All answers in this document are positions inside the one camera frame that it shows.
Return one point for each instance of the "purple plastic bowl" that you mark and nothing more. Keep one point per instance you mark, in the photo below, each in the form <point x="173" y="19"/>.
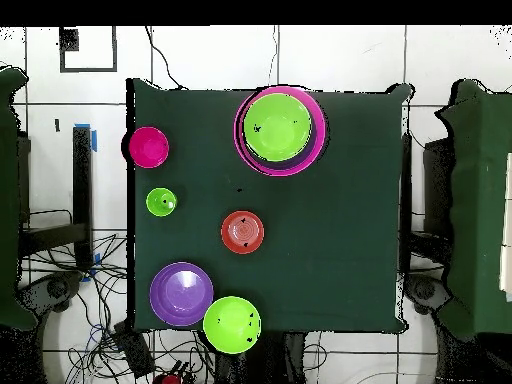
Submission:
<point x="306" y="159"/>
<point x="181" y="294"/>

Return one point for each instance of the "green plastic bowl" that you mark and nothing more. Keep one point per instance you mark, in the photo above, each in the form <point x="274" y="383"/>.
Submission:
<point x="232" y="324"/>
<point x="277" y="127"/>

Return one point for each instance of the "large pink plastic bowl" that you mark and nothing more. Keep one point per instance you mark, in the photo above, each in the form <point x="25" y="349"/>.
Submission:
<point x="320" y="120"/>

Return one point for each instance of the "black power strip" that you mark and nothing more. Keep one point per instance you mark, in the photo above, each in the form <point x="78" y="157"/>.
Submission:
<point x="134" y="352"/>

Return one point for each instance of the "small orange-red plastic bowl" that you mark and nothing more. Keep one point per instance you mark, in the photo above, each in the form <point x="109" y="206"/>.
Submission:
<point x="242" y="232"/>

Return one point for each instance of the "green plastic cup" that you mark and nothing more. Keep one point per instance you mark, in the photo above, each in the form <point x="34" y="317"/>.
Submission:
<point x="161" y="202"/>

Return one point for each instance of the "black stand with blue tape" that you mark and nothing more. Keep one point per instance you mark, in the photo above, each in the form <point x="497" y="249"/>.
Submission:
<point x="82" y="180"/>

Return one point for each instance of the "small red-pink plastic bowl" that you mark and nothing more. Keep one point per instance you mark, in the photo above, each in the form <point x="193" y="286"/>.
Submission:
<point x="148" y="147"/>

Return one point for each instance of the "green-covered side table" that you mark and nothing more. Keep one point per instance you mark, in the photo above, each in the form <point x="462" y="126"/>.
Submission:
<point x="8" y="200"/>
<point x="488" y="120"/>

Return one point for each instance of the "dark green tablecloth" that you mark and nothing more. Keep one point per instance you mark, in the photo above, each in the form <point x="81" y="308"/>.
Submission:
<point x="192" y="112"/>

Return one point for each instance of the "black metal stand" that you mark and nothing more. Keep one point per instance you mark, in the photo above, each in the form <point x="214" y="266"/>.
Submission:
<point x="436" y="180"/>

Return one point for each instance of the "white panel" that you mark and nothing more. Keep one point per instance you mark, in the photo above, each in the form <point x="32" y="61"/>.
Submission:
<point x="507" y="224"/>

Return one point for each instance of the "black square floor frame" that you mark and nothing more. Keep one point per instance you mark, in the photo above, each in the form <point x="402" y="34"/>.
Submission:
<point x="68" y="40"/>

